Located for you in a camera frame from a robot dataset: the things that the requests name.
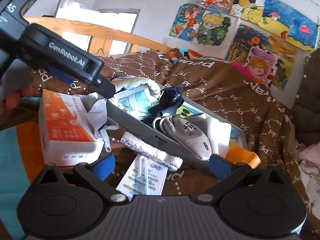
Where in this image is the orange plastic cup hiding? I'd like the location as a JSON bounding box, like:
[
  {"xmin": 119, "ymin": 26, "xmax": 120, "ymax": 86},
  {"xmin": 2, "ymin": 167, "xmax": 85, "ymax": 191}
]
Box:
[{"xmin": 225, "ymin": 145, "xmax": 261, "ymax": 168}]

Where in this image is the white grey cloth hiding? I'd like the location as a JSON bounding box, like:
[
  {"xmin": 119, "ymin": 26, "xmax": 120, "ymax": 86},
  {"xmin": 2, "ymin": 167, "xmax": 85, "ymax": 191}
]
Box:
[{"xmin": 60, "ymin": 92, "xmax": 119, "ymax": 153}]

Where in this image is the striped folded cloth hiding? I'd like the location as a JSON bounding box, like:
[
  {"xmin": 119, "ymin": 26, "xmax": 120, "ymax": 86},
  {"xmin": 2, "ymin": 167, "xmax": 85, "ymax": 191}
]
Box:
[{"xmin": 109, "ymin": 75, "xmax": 161, "ymax": 120}]

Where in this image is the white paper packet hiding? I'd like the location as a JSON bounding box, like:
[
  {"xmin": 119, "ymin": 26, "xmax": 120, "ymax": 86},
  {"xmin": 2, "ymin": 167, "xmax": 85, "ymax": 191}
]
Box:
[{"xmin": 116, "ymin": 154, "xmax": 168, "ymax": 200}]

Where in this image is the white rolled towel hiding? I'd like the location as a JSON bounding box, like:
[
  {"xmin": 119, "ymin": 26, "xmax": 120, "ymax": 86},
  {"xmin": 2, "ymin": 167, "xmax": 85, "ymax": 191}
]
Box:
[{"xmin": 120, "ymin": 131, "xmax": 183, "ymax": 172}]

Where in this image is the grey printed sock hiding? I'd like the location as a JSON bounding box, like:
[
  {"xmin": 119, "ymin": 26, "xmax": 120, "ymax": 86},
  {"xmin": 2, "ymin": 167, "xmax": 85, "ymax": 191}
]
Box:
[{"xmin": 152, "ymin": 113, "xmax": 219, "ymax": 161}]

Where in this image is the orange white tissue box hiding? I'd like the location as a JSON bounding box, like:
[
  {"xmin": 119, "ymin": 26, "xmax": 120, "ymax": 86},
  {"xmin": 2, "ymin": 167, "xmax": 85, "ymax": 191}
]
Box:
[{"xmin": 39, "ymin": 89, "xmax": 104, "ymax": 167}]

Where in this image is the grey colourful tray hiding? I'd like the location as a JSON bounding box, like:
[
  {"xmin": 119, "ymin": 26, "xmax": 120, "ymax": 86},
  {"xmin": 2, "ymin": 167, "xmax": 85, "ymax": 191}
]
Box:
[{"xmin": 107, "ymin": 99, "xmax": 247, "ymax": 169}]

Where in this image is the navy blue sock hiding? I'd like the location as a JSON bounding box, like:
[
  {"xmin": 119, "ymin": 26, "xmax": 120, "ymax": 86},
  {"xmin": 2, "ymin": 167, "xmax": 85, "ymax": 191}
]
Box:
[{"xmin": 148, "ymin": 86, "xmax": 184, "ymax": 118}]

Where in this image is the floral bed sheet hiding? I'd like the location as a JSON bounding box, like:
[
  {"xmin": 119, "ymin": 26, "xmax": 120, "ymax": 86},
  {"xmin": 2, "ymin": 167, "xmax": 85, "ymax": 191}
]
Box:
[{"xmin": 299, "ymin": 160, "xmax": 320, "ymax": 219}]

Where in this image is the pink crumpled garment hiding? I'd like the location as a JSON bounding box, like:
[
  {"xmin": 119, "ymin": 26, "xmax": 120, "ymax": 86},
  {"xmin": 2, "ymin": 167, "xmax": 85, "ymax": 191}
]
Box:
[{"xmin": 299, "ymin": 143, "xmax": 320, "ymax": 167}]

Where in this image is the brown quilted jacket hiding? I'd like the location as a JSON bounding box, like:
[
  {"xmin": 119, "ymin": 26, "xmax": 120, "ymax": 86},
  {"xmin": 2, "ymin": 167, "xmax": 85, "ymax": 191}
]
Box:
[{"xmin": 292, "ymin": 49, "xmax": 320, "ymax": 146}]

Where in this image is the orange haired girl painting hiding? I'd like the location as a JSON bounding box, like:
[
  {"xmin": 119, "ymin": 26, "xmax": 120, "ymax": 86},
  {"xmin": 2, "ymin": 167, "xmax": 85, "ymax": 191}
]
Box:
[{"xmin": 169, "ymin": 3, "xmax": 205, "ymax": 42}]

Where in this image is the pink girl cartoon painting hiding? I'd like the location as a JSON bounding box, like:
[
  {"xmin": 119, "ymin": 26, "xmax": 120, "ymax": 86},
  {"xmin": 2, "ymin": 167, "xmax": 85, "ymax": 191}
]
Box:
[{"xmin": 244, "ymin": 46, "xmax": 279, "ymax": 86}]

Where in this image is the starry night style painting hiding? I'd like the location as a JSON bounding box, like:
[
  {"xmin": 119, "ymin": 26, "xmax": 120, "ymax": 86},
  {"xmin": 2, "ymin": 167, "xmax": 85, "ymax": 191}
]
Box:
[{"xmin": 226, "ymin": 24, "xmax": 298, "ymax": 90}]

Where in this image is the blond boy cartoon painting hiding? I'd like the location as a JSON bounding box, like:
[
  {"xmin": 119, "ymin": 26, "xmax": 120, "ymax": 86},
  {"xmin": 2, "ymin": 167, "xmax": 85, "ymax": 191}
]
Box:
[{"xmin": 192, "ymin": 10, "xmax": 237, "ymax": 47}]

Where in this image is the blue sea jellyfish painting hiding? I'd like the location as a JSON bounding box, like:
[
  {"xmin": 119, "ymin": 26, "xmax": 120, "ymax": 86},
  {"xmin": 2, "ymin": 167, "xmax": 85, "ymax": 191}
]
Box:
[{"xmin": 258, "ymin": 0, "xmax": 318, "ymax": 51}]

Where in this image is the wooden bed rail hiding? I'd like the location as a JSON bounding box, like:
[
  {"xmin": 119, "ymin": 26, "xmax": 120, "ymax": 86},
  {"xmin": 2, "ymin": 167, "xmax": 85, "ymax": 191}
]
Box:
[{"xmin": 24, "ymin": 17, "xmax": 172, "ymax": 55}]

